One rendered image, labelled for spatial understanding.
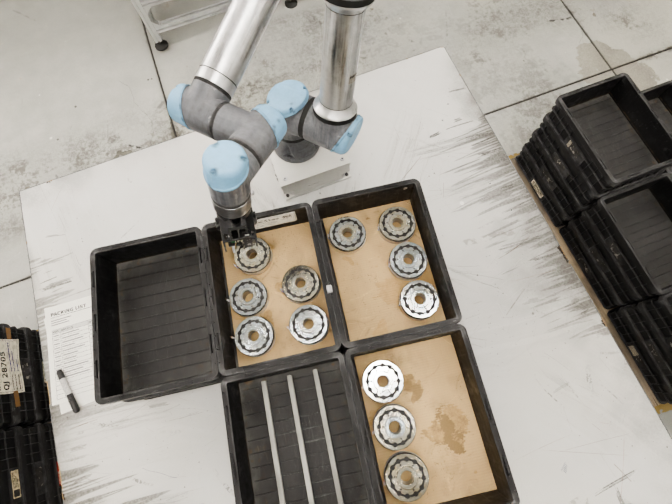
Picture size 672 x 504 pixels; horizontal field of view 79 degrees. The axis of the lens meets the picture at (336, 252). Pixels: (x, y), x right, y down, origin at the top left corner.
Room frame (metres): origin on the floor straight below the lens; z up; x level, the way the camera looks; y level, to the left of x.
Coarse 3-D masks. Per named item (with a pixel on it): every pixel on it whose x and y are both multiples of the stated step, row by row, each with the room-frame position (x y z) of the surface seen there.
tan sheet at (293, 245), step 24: (264, 240) 0.42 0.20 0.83; (288, 240) 0.41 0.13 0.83; (312, 240) 0.40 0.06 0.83; (288, 264) 0.34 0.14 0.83; (312, 264) 0.32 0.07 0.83; (264, 312) 0.21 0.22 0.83; (288, 312) 0.20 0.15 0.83; (288, 336) 0.14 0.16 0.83; (240, 360) 0.09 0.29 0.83; (264, 360) 0.08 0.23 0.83
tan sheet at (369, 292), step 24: (336, 216) 0.46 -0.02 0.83; (360, 216) 0.45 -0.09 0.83; (384, 240) 0.36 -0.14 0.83; (408, 240) 0.35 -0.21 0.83; (336, 264) 0.31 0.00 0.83; (360, 264) 0.30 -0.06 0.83; (384, 264) 0.29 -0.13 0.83; (360, 288) 0.24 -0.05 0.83; (384, 288) 0.23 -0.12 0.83; (360, 312) 0.17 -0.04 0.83; (384, 312) 0.16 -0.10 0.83; (360, 336) 0.11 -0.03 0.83
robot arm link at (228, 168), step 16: (224, 144) 0.40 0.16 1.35; (208, 160) 0.37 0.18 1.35; (224, 160) 0.37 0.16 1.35; (240, 160) 0.37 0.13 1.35; (256, 160) 0.39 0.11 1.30; (208, 176) 0.35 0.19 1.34; (224, 176) 0.34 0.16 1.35; (240, 176) 0.35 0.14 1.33; (224, 192) 0.34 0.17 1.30; (240, 192) 0.34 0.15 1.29
